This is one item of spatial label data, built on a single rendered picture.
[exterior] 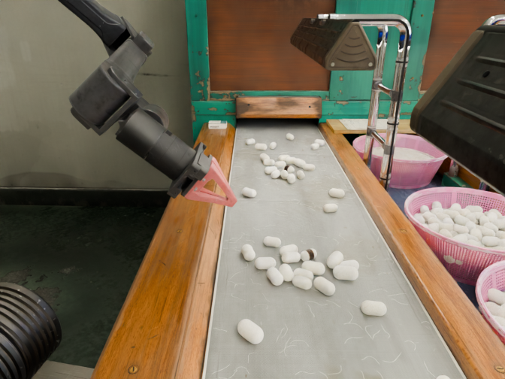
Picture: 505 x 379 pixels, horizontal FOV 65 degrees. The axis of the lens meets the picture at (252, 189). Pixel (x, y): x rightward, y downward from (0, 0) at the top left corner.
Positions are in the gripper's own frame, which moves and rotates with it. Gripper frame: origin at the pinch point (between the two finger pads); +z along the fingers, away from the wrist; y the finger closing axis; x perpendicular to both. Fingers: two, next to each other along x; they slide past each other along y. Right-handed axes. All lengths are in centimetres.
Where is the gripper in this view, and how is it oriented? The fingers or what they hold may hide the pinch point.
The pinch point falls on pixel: (231, 200)
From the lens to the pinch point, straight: 63.3
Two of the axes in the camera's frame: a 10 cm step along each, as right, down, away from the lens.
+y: -0.2, -4.1, 9.1
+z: 7.6, 5.9, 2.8
